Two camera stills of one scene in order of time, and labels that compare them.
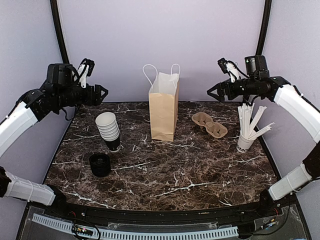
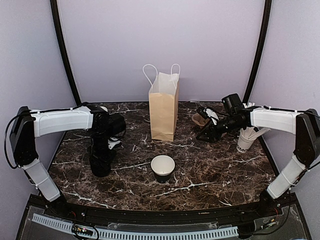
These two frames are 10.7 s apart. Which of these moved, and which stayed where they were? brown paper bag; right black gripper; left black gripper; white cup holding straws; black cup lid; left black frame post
Moved: right black gripper; left black gripper
Stayed: brown paper bag; white cup holding straws; black cup lid; left black frame post
